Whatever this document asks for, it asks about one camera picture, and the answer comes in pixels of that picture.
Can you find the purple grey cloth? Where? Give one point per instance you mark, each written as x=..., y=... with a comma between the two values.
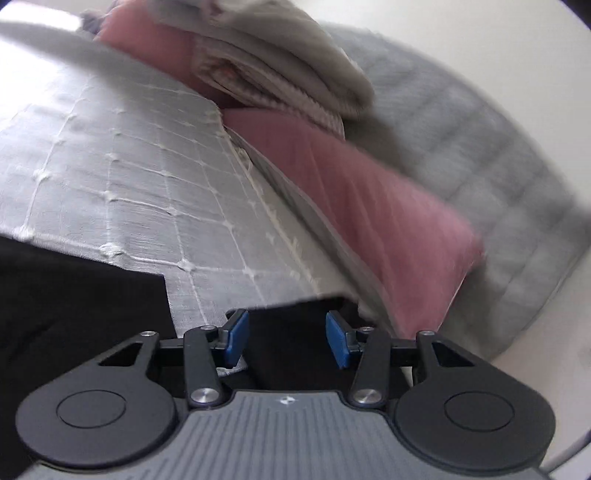
x=94, y=21

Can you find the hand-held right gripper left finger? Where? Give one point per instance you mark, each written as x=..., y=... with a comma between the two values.
x=236, y=337

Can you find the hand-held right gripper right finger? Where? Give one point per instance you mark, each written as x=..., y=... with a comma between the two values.
x=336, y=339

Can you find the black pants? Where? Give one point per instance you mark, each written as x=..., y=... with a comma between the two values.
x=69, y=300

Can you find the grey quilted headboard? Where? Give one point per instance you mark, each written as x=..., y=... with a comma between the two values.
x=461, y=161

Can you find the grey checked bedspread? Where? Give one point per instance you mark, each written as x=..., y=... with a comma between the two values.
x=138, y=184

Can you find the folded beige quilt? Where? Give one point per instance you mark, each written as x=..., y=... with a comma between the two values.
x=277, y=60

